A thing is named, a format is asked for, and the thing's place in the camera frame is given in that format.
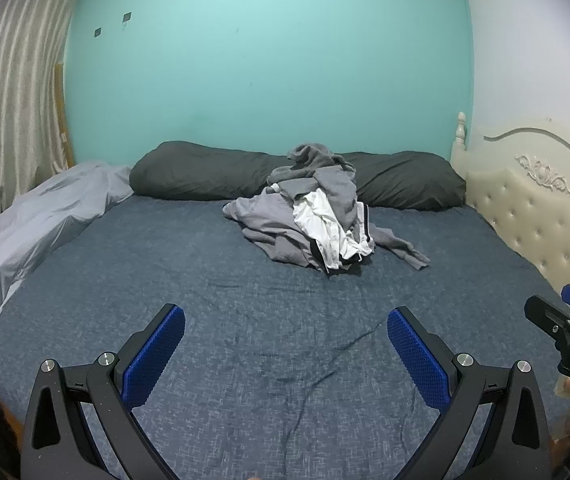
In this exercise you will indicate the blue patterned bed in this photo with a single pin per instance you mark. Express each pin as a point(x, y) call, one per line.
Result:
point(265, 310)

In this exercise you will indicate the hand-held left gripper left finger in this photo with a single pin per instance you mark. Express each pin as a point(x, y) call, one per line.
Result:
point(155, 355)

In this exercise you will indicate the light grey duvet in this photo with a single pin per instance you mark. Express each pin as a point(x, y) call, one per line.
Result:
point(40, 225)

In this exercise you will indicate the lilac grey shirt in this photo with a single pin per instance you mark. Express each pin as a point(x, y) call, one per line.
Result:
point(270, 220)

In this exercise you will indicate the grey knit sweater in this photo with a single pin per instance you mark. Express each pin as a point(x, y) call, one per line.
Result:
point(335, 185)

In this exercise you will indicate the white shirt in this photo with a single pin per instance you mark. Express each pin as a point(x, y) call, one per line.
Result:
point(325, 225)

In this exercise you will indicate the dark grey long pillow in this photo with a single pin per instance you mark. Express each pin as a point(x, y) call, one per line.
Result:
point(190, 175)

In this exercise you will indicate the striped beige curtain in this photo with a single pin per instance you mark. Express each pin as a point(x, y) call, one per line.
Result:
point(10, 110)

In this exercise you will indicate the cream tufted headboard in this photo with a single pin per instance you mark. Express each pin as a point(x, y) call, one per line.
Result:
point(540, 220)

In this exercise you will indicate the wooden frame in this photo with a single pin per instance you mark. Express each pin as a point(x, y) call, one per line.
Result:
point(62, 110)

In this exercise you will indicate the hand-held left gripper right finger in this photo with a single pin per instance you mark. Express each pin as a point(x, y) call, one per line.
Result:
point(417, 360)

